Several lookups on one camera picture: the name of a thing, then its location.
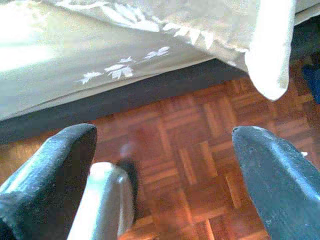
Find beige leaf-patterned bed sheet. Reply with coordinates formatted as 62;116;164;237
0;0;320;121

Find dark blue object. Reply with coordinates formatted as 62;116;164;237
300;63;320;105

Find silver right robot leg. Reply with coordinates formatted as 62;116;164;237
67;159;140;240

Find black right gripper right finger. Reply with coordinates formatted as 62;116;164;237
231;125;320;240

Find dark bed base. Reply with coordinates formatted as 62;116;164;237
0;57;252;145

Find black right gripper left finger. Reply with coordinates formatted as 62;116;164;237
0;123;98;240

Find plain beige cloth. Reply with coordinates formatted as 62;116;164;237
244;0;298;102

